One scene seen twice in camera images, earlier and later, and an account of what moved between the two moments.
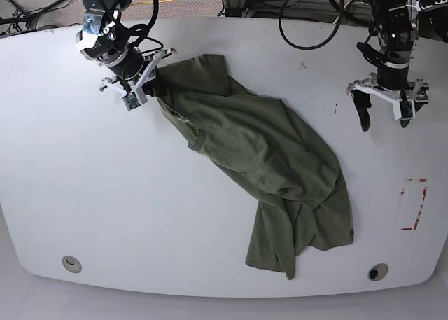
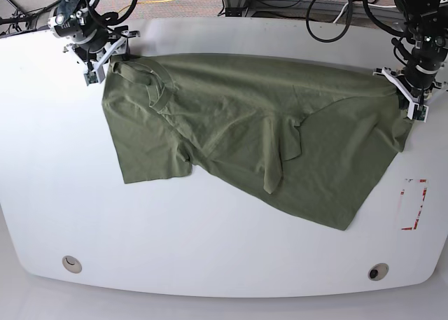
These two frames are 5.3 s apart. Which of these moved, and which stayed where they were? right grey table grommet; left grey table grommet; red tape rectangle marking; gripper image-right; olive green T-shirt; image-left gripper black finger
Moved: gripper image-right; image-left gripper black finger; olive green T-shirt
Stayed: red tape rectangle marking; left grey table grommet; right grey table grommet
